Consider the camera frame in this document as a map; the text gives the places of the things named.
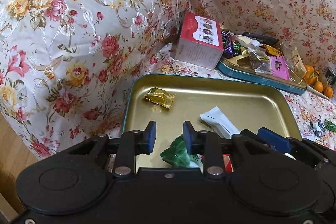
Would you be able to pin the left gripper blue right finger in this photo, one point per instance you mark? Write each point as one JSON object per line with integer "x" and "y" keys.
{"x": 191, "y": 138}

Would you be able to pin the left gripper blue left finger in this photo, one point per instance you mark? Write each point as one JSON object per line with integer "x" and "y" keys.
{"x": 149, "y": 137}

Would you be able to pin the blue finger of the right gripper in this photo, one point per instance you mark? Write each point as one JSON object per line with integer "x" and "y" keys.
{"x": 276, "y": 141}

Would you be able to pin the green tea snack packet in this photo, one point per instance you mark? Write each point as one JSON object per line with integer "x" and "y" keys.
{"x": 177, "y": 156}

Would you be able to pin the white plain snack packet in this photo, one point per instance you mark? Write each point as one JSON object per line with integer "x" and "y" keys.
{"x": 219, "y": 123}

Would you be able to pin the blue white blueberry packet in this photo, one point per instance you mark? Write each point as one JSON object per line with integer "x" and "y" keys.
{"x": 318, "y": 128}

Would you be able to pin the gold foil candy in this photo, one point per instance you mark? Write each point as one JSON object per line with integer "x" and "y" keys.
{"x": 160, "y": 97}

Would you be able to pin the red white hawthorn packet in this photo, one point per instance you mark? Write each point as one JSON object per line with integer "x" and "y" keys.
{"x": 227, "y": 163}

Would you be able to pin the green Swiss mint candy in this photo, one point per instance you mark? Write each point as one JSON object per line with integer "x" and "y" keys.
{"x": 330, "y": 126}

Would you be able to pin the white hawthorn strip packet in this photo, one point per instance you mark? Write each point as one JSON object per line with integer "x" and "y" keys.
{"x": 308, "y": 135}

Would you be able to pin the empty gold teal tin tray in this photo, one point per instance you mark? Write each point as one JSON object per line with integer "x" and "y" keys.
{"x": 223, "y": 106}

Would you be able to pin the front middle mandarin orange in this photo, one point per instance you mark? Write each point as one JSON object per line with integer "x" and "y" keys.
{"x": 318, "y": 86}

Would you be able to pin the mandarin orange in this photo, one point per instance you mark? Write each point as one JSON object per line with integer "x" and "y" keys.
{"x": 328, "y": 92}
{"x": 310, "y": 77}
{"x": 318, "y": 86}

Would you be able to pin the front right mandarin orange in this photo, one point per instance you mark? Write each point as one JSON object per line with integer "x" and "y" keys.
{"x": 328, "y": 92}

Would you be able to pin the front left mandarin orange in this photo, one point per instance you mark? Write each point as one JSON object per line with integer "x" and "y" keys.
{"x": 310, "y": 77}

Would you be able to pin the pink snack packet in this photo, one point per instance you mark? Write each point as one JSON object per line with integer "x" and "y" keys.
{"x": 279, "y": 68}

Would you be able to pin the black Starbucks can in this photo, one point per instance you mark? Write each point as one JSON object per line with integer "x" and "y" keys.
{"x": 331, "y": 73}

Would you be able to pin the snack-filled teal tin tray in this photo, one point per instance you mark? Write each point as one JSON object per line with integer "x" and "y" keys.
{"x": 253, "y": 65}

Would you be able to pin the brown paper snack bag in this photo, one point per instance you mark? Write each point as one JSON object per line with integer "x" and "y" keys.
{"x": 293, "y": 60}

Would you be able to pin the red pink snack box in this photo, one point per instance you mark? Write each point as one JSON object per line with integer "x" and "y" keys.
{"x": 200, "y": 42}

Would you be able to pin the purple foil candies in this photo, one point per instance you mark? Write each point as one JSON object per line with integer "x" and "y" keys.
{"x": 231, "y": 45}

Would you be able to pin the floral sofa cover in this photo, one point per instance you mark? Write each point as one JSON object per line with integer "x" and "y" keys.
{"x": 67, "y": 66}

